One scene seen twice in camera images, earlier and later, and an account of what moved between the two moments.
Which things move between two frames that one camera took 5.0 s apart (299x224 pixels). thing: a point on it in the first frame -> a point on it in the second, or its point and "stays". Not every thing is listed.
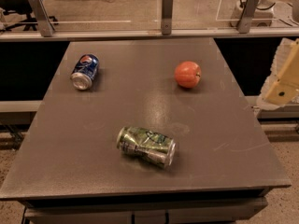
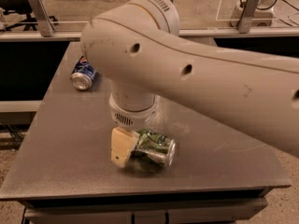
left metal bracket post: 46,26 stays
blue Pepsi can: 84,71 stays
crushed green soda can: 149,146 stays
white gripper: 285,82 -> 130,119
